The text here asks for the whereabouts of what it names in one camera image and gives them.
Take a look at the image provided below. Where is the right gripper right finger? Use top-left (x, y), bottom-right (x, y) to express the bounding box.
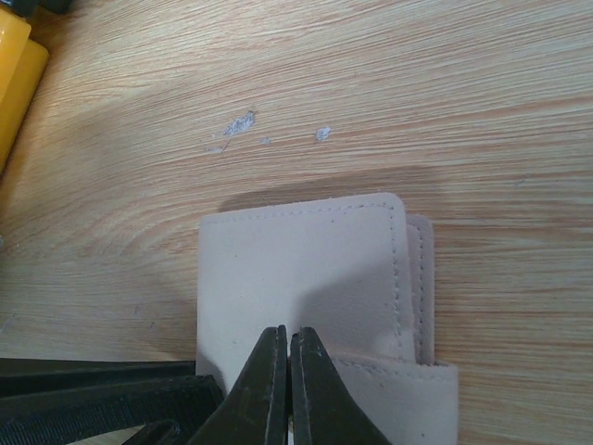
top-left (290, 327), bottom-right (387, 444)

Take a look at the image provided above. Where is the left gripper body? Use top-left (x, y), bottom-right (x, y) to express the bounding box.
top-left (1, 375), bottom-right (222, 444)

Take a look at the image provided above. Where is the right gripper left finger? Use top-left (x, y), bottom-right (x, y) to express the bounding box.
top-left (189, 325), bottom-right (287, 445)

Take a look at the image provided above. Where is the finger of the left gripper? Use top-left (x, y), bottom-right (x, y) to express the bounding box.
top-left (1, 358), bottom-right (195, 394)

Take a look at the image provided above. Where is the beige card holder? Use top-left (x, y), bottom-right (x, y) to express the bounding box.
top-left (196, 193), bottom-right (459, 444)

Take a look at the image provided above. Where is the yellow card bin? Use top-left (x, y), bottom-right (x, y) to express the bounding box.
top-left (1, 6), bottom-right (49, 171)

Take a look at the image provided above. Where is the black bin with teal cards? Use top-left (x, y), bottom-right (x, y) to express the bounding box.
top-left (1, 0), bottom-right (73, 18)

